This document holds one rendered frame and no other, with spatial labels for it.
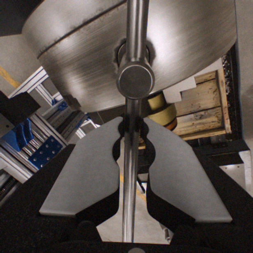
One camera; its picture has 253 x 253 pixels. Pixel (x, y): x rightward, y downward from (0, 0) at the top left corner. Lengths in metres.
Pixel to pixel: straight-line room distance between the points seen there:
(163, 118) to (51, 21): 0.24
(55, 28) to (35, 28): 0.03
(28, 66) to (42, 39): 1.73
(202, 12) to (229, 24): 0.06
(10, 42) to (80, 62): 1.80
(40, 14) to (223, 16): 0.19
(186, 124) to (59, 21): 0.53
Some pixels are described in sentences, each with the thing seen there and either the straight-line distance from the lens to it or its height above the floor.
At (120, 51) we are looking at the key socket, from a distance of 0.18.
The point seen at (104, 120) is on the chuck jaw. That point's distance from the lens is 0.26.
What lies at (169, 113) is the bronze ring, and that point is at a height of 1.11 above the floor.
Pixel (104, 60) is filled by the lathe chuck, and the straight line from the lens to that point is 0.18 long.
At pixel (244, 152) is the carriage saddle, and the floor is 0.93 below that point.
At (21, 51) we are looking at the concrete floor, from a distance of 1.93.
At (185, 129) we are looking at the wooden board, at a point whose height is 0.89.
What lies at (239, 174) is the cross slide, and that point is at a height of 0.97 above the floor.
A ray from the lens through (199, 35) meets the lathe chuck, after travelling 0.20.
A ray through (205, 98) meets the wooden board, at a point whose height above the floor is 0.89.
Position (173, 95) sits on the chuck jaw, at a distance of 0.33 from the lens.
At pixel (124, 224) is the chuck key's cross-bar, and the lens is 0.18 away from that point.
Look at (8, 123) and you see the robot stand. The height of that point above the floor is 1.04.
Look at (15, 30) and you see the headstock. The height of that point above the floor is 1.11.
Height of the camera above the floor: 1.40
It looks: 53 degrees down
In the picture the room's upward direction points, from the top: 161 degrees counter-clockwise
